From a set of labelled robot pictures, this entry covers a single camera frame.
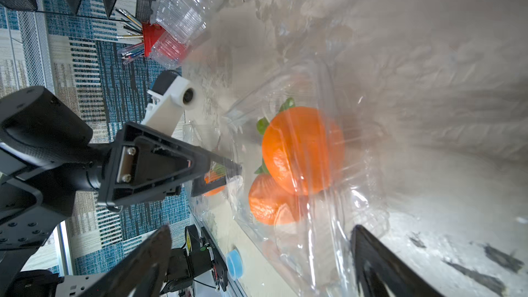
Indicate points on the orange container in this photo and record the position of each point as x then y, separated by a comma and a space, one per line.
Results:
212, 176
272, 205
303, 150

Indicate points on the red cup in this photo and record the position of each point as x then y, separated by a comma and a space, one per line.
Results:
159, 43

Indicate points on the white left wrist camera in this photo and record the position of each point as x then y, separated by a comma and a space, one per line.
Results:
171, 96

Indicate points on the blue tape roll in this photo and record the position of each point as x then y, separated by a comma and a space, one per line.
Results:
234, 264

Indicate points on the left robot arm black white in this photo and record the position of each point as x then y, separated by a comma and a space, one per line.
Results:
34, 120

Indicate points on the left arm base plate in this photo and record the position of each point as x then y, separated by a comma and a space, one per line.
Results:
196, 257

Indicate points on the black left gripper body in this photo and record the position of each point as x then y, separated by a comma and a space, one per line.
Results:
38, 190

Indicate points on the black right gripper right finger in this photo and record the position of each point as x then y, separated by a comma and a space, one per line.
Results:
379, 272

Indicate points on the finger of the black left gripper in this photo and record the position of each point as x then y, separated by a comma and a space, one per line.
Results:
144, 165
200, 187

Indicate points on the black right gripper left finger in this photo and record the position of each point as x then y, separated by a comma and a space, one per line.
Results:
141, 273

